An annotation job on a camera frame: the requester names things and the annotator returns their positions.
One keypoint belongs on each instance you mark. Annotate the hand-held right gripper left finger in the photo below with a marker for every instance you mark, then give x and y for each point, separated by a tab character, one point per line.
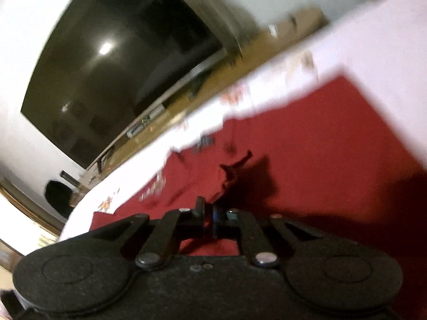
200	221

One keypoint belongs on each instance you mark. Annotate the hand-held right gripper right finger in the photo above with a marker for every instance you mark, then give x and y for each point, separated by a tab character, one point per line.
220	218

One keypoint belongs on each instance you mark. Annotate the wooden television stand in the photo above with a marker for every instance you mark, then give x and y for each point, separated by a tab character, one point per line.
186	96

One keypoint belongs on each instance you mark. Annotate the floral pink bed sheet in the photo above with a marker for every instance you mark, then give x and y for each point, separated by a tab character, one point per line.
300	83

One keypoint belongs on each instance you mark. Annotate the red garment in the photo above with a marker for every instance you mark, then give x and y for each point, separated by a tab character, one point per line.
317	156

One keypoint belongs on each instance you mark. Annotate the small white item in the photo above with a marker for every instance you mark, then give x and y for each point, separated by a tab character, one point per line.
273	30

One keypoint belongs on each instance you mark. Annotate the silver set-top box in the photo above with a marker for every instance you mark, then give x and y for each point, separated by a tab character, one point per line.
146	120

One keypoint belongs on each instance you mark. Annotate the black curved television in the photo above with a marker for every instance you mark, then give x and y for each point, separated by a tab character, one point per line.
116	66

